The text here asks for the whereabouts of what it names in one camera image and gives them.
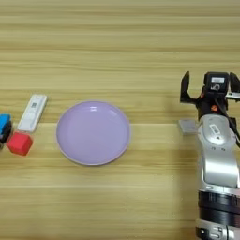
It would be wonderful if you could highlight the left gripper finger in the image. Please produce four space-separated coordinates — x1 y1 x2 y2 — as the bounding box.
0 120 14 146

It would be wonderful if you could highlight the small grey square block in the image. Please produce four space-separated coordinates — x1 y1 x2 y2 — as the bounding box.
177 118 199 136

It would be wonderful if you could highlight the white rectangular test cassette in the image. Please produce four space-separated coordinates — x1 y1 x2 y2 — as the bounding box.
16 93 49 133

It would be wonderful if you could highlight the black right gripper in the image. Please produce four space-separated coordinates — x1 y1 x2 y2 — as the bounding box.
179 70 240 122

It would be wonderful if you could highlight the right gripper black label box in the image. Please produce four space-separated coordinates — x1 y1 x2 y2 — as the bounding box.
202 71 231 94

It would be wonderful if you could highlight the red cube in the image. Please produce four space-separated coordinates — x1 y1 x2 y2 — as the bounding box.
6 130 35 157

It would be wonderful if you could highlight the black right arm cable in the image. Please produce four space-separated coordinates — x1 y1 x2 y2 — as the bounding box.
215 96 240 143

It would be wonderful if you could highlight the purple round plate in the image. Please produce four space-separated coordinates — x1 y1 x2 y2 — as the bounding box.
55 99 131 167

